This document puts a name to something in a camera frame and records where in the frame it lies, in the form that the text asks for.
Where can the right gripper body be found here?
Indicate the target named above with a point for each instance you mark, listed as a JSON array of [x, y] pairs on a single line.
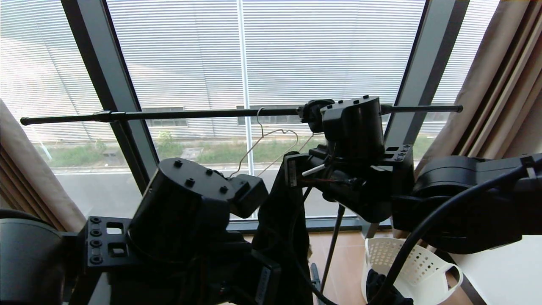
[[322, 186]]

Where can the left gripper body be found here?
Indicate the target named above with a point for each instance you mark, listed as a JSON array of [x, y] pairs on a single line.
[[250, 284]]

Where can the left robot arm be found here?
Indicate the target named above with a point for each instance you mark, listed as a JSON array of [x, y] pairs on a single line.
[[182, 212]]

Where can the white laundry basket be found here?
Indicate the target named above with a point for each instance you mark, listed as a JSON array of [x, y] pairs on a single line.
[[423, 275]]

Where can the black clothes rack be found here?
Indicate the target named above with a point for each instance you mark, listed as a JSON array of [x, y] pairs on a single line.
[[190, 114]]

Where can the black garment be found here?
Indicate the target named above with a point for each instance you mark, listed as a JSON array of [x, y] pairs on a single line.
[[381, 284]]

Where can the beige curtain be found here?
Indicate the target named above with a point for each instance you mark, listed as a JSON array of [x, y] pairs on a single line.
[[25, 169], [487, 84]]

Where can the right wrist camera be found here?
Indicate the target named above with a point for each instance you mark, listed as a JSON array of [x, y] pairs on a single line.
[[313, 116]]

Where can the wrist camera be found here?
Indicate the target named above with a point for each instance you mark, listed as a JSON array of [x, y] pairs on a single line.
[[250, 195], [313, 116]]

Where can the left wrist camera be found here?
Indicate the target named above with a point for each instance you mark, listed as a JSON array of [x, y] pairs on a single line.
[[250, 195]]

